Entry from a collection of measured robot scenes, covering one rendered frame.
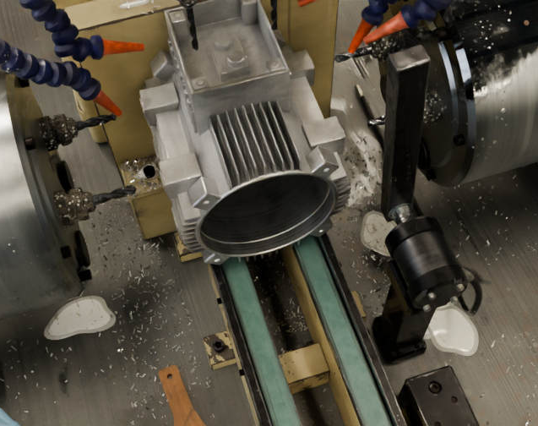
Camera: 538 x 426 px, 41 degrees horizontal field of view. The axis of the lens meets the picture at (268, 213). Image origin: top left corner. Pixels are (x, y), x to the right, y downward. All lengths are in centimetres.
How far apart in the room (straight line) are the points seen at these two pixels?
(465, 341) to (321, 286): 22
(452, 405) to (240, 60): 45
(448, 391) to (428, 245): 21
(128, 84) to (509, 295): 56
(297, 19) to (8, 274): 42
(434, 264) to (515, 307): 29
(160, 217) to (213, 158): 26
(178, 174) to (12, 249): 18
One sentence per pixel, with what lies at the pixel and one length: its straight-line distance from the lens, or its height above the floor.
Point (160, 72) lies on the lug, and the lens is 82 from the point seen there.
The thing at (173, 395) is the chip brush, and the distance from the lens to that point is 92.
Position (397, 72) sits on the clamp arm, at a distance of 59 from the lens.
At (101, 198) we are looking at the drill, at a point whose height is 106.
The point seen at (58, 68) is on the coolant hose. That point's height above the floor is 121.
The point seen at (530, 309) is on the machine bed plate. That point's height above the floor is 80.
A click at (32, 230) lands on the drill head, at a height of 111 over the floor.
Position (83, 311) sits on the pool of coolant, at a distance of 99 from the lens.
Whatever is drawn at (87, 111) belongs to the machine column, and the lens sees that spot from 106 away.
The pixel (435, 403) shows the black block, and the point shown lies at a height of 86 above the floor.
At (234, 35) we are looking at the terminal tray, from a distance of 78.
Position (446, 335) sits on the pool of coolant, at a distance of 96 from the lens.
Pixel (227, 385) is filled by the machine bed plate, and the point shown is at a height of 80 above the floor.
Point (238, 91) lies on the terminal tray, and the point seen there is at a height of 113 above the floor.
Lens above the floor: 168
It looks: 59 degrees down
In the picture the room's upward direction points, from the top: 3 degrees counter-clockwise
